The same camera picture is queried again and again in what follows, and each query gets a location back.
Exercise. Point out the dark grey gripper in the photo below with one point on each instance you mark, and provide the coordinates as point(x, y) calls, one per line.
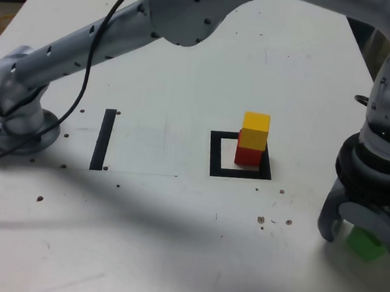
point(377, 206)

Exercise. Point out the green cube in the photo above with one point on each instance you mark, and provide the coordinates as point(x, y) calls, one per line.
point(365, 246)

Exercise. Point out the red cube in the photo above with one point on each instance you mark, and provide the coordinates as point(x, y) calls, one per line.
point(247, 157)

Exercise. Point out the yellow cube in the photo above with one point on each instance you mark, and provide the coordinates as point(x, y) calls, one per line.
point(255, 130)

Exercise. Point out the black tape square outline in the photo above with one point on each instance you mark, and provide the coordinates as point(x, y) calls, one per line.
point(214, 154)

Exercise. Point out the black tape strip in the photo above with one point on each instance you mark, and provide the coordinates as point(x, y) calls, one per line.
point(102, 141)

